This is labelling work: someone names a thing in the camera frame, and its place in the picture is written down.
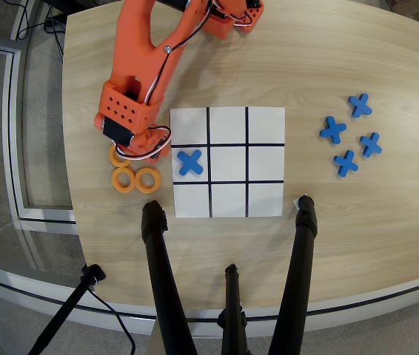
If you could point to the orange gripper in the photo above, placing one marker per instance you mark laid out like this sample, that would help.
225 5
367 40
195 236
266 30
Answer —
155 155

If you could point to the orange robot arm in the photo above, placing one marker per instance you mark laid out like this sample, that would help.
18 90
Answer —
135 55

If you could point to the blue cross piece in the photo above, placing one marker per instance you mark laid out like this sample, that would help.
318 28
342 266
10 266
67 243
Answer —
371 144
190 162
346 163
332 130
360 105

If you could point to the white tic-tac-toe grid sheet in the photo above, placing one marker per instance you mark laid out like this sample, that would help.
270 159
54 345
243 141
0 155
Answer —
228 162

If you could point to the black tripod leg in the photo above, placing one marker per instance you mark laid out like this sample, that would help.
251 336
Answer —
232 307
298 266
161 266

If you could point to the white tape piece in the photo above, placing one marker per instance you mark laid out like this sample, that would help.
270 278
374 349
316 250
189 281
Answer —
295 203

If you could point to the black stand pole with clamp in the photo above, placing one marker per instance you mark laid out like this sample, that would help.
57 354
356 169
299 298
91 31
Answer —
69 303

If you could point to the white metal floor frame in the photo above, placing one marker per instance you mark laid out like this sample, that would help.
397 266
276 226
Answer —
11 111

